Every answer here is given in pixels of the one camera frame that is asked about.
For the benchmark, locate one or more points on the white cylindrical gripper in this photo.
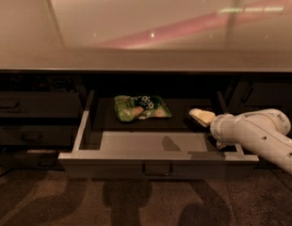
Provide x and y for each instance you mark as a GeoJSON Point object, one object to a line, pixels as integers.
{"type": "Point", "coordinates": [221, 130]}

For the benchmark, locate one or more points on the dark drawer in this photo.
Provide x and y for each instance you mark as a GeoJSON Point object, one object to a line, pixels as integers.
{"type": "Point", "coordinates": [159, 149]}
{"type": "Point", "coordinates": [30, 160]}
{"type": "Point", "coordinates": [37, 135]}
{"type": "Point", "coordinates": [25, 104]}

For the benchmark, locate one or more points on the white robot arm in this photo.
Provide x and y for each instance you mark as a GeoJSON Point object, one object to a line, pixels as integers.
{"type": "Point", "coordinates": [262, 132]}

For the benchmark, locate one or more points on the dark round object in drawer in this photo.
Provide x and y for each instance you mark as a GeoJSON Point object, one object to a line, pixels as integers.
{"type": "Point", "coordinates": [60, 84]}

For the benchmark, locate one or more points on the dark right cabinet door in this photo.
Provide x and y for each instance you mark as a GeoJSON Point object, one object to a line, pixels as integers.
{"type": "Point", "coordinates": [250, 93]}

